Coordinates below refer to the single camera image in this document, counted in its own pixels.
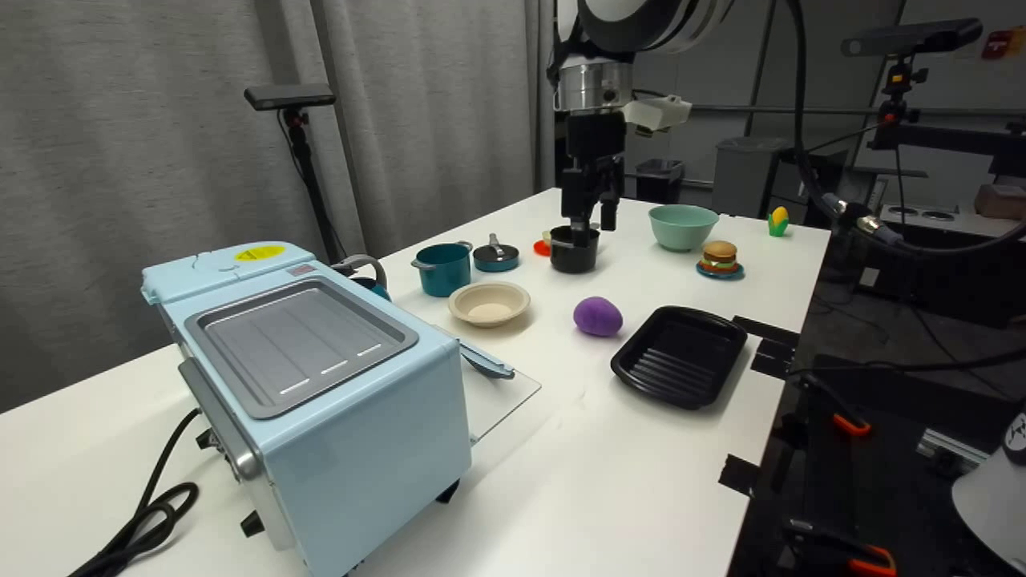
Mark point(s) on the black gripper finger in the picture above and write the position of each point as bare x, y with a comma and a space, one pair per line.
611, 202
574, 200

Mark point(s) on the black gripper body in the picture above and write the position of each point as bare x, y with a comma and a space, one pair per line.
596, 138

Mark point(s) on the glass toaster oven door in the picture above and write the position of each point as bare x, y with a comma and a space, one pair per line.
501, 404

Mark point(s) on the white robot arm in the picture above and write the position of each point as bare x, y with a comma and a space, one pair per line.
644, 19

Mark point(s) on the light blue toaster oven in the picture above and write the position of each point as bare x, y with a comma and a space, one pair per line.
365, 470

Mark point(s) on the small black box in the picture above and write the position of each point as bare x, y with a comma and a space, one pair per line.
658, 179

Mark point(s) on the small red toy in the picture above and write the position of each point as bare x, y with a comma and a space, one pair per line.
542, 249

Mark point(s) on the mint green bowl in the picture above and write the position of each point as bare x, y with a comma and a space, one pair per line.
680, 224

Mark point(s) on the small black bowl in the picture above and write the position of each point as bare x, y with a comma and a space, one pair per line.
499, 257

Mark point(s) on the purple toy egg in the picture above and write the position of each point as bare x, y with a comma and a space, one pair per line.
597, 319

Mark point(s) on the toy burger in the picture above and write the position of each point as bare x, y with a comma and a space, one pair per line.
719, 254

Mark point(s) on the small blue plate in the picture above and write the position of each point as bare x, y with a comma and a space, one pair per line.
722, 273

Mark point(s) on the beige bowl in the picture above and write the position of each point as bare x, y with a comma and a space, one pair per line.
490, 304

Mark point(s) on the grey box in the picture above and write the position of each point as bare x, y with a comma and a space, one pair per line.
748, 178

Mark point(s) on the teal toy pot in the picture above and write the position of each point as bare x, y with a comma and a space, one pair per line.
440, 273

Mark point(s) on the black ridged plastic tray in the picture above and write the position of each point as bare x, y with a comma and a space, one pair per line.
679, 356

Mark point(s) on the yellow green toy corn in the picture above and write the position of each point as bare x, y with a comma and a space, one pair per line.
781, 223

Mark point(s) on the short black tape piece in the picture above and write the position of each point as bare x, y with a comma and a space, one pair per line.
783, 349
767, 365
741, 473

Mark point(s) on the black tripod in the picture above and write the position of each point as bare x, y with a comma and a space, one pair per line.
305, 179

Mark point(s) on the grey baking tray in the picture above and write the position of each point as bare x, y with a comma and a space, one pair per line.
301, 348

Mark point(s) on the red sign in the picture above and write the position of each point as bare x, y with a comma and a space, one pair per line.
999, 41

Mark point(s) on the grey curtain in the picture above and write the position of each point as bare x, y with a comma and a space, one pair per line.
129, 160

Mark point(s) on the white cone shade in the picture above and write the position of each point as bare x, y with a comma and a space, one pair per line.
999, 500

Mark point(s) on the black bar camera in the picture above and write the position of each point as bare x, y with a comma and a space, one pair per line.
290, 96
914, 36

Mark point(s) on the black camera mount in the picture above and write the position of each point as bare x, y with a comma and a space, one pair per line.
895, 90

